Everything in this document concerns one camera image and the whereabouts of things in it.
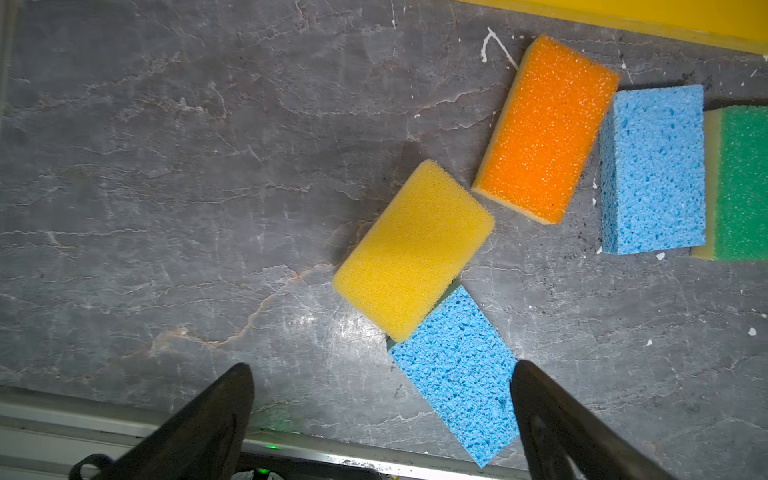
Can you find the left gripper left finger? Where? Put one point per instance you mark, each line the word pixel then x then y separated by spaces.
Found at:
pixel 201 441

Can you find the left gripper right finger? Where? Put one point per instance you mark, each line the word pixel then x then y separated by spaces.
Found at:
pixel 560 435

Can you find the yellow shelf unit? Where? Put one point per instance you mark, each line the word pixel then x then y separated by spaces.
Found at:
pixel 739 25

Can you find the light blue sponge front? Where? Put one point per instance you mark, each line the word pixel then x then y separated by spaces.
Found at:
pixel 463 368

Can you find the orange sponge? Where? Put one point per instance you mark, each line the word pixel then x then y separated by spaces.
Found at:
pixel 546 131

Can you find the light blue sponge middle row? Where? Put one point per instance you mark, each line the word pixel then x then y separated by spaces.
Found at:
pixel 651 147

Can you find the green yellow sponge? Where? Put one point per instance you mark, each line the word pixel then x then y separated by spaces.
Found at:
pixel 736 184

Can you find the aluminium rail base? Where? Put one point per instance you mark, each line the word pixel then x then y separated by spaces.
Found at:
pixel 67 429

